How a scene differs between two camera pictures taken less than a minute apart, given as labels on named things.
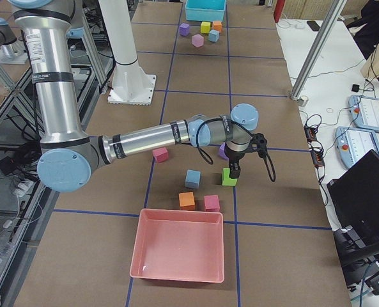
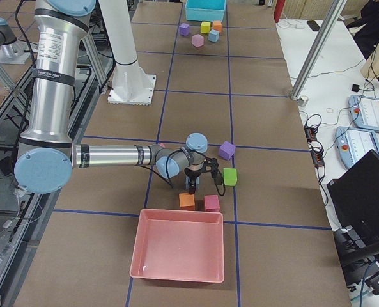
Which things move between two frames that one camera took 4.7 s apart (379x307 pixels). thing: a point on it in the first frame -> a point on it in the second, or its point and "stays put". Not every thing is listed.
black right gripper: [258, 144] -> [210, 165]
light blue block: [214, 36] stays put
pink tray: [179, 245] stays put
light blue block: [192, 178] stays put
